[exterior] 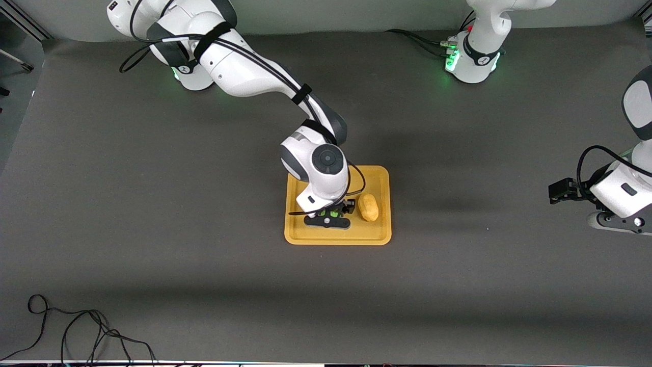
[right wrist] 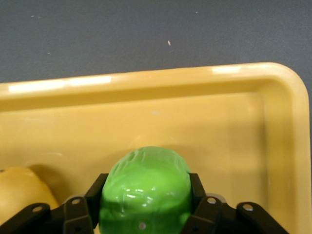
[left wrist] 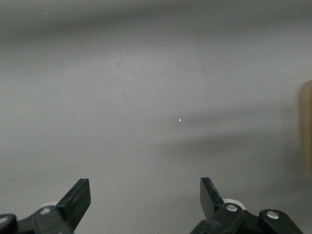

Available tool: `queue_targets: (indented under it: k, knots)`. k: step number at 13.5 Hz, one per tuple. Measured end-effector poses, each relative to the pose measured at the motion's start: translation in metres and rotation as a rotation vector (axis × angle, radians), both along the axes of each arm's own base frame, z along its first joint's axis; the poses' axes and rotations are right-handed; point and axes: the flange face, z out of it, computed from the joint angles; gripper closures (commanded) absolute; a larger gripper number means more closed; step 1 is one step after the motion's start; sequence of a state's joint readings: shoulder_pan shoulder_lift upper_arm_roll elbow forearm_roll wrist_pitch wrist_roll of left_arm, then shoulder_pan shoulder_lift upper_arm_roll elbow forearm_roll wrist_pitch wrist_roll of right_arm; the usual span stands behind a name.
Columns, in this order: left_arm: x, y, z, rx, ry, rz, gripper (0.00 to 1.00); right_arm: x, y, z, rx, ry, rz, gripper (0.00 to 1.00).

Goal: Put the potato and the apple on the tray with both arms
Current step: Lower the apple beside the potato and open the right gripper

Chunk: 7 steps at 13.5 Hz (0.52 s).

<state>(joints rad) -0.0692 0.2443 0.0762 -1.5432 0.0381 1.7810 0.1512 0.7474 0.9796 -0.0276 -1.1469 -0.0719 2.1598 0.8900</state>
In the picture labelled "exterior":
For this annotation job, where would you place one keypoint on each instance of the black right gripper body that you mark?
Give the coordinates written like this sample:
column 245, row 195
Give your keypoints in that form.
column 342, row 208

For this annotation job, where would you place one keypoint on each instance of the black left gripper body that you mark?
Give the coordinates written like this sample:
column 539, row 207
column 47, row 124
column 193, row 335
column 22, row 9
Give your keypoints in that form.
column 583, row 192

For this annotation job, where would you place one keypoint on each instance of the green apple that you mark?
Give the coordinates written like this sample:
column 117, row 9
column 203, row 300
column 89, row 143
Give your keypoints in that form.
column 331, row 214

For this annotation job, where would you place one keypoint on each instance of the yellow potato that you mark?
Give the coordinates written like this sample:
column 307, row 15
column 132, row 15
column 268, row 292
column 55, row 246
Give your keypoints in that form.
column 368, row 208

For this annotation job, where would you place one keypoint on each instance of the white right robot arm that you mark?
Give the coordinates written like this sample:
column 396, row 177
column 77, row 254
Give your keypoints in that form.
column 239, row 71

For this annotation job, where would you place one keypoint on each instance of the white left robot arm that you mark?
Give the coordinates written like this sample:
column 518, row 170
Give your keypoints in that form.
column 479, row 63

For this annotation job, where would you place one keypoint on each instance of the yellow plastic tray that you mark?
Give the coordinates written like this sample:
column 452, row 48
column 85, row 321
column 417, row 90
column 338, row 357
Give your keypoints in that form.
column 336, row 235

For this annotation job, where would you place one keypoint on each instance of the grey metal frame rail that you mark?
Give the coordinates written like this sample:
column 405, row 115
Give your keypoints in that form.
column 25, row 23

